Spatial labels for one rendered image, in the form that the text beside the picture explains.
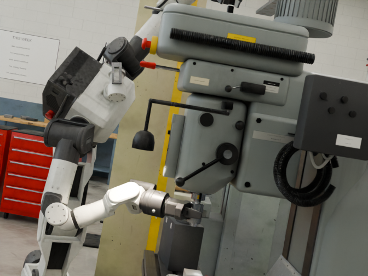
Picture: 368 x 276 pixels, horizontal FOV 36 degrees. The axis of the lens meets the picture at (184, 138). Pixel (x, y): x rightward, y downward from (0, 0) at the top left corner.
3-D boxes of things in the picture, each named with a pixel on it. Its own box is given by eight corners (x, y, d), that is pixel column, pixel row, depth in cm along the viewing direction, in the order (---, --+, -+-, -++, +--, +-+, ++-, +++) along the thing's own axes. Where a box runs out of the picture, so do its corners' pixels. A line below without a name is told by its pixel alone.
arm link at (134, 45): (127, 28, 225) (104, 53, 223) (139, 33, 219) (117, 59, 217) (142, 47, 233) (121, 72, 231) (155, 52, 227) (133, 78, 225)
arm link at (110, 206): (141, 193, 190) (103, 207, 188) (145, 206, 197) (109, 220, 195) (136, 178, 193) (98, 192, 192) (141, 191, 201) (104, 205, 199)
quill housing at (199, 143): (174, 191, 177) (191, 91, 176) (170, 182, 198) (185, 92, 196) (233, 200, 179) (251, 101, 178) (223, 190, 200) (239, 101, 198)
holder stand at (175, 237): (166, 270, 219) (175, 220, 218) (157, 254, 240) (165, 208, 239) (196, 273, 222) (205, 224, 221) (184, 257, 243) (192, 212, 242)
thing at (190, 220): (201, 224, 187) (203, 207, 187) (187, 222, 187) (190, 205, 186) (200, 222, 192) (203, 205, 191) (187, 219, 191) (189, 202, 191)
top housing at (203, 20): (156, 51, 171) (165, -1, 170) (154, 57, 197) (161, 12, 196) (305, 78, 176) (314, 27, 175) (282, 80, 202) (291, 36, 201)
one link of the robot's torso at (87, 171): (38, 231, 246) (52, 126, 247) (77, 234, 253) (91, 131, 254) (44, 237, 232) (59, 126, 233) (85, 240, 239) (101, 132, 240)
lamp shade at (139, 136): (127, 146, 185) (131, 127, 184) (147, 148, 188) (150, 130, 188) (137, 149, 178) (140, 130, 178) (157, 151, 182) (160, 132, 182)
